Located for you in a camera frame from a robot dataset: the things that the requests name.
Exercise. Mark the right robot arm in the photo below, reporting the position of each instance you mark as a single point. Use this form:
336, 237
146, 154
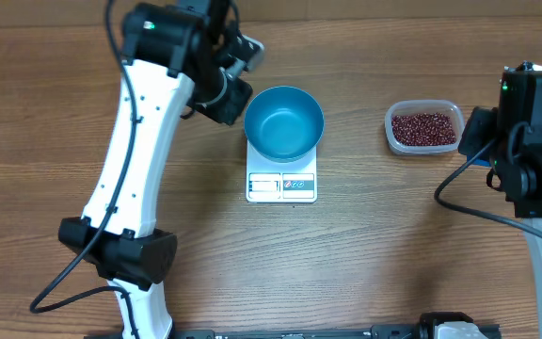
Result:
509, 138

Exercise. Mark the white digital kitchen scale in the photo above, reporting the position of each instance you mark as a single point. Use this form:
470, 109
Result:
274, 182

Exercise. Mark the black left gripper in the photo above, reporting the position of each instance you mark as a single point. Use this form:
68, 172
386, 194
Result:
231, 112

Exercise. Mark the clear plastic food container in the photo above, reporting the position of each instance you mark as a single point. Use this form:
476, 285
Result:
424, 106

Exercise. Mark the blue metal bowl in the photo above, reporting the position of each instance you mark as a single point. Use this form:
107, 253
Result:
284, 123

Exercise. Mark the red adzuki beans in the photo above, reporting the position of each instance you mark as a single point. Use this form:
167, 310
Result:
423, 129

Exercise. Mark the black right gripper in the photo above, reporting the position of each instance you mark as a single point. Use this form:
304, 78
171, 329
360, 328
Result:
480, 131

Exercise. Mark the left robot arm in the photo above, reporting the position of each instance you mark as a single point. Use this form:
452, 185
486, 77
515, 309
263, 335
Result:
175, 61

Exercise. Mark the blue plastic measuring scoop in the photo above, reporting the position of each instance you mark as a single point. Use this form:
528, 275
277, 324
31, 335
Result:
480, 162

